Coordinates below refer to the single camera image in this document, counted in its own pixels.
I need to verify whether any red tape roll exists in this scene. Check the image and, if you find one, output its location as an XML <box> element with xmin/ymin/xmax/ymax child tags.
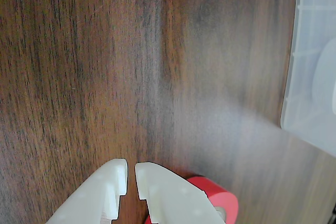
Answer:
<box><xmin>143</xmin><ymin>175</ymin><xmax>239</xmax><ymax>224</ymax></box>

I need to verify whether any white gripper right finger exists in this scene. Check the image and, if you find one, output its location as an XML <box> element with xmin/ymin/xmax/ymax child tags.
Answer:
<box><xmin>134</xmin><ymin>162</ymin><xmax>227</xmax><ymax>224</ymax></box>

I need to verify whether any white tape roll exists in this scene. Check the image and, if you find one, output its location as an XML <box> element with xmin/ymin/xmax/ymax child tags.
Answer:
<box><xmin>312</xmin><ymin>37</ymin><xmax>336</xmax><ymax>116</ymax></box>

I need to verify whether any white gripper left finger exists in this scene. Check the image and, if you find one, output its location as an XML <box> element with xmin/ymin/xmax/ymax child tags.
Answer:
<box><xmin>45</xmin><ymin>158</ymin><xmax>129</xmax><ymax>224</ymax></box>

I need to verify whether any clear plastic storage box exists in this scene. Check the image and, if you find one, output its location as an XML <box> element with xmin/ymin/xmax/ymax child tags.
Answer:
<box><xmin>280</xmin><ymin>0</ymin><xmax>336</xmax><ymax>156</ymax></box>

